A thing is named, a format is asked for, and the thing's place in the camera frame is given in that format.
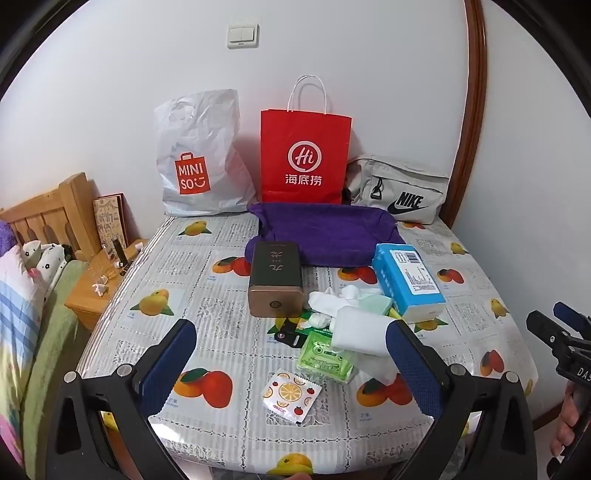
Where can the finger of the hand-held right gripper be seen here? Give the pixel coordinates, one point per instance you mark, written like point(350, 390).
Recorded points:
point(545, 325)
point(572, 316)

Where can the red paper bag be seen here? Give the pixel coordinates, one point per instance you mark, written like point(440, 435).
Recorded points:
point(304, 138)

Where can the brown wooden door frame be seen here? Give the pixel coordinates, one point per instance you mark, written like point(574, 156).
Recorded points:
point(475, 92)

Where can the striped colourful bedding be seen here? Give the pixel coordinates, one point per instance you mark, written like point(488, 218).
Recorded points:
point(18, 300)

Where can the blue tissue pack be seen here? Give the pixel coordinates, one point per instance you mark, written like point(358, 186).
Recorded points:
point(397, 286)

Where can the person's right hand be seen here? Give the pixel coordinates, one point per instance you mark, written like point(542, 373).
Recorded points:
point(569, 424)

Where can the wooden headboard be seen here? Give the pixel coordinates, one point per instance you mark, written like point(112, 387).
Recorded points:
point(69, 207)

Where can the brown patterned box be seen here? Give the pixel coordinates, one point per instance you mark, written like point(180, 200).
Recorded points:
point(108, 221)

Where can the orange-print white packet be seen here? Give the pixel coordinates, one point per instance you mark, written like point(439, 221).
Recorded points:
point(291, 394)

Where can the purple towel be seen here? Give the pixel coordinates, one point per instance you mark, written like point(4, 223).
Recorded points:
point(332, 230)

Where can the dark green tin box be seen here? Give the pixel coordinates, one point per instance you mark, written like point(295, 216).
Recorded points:
point(274, 272)

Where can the spotted white plush toy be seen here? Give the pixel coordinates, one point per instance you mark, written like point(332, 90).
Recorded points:
point(51, 265)
point(30, 251)

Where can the green bed blanket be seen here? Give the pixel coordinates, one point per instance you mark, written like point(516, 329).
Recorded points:
point(51, 346)

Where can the white plastic shopping bag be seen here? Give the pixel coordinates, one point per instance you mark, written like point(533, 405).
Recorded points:
point(194, 138)

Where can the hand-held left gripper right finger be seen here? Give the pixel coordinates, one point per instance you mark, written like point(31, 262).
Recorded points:
point(415, 364)

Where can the grey waist bag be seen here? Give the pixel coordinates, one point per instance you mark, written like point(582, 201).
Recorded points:
point(401, 184)

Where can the purple fuzzy plush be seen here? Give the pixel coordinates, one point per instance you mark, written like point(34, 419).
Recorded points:
point(5, 236)

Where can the green wet wipes pack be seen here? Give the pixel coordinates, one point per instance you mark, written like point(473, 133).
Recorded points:
point(323, 360)

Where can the small white figurine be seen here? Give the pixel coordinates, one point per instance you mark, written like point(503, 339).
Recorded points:
point(99, 289)

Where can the wooden nightstand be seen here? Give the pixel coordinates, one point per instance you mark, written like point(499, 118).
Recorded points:
point(87, 295)

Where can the white light switch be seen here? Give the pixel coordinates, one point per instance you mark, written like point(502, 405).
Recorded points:
point(243, 36)

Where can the white cloth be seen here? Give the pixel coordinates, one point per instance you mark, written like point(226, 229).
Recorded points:
point(358, 332)

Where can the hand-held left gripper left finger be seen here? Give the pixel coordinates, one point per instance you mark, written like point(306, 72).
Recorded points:
point(171, 360)

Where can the fruit print tablecloth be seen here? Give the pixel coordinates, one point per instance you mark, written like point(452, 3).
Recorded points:
point(221, 295)

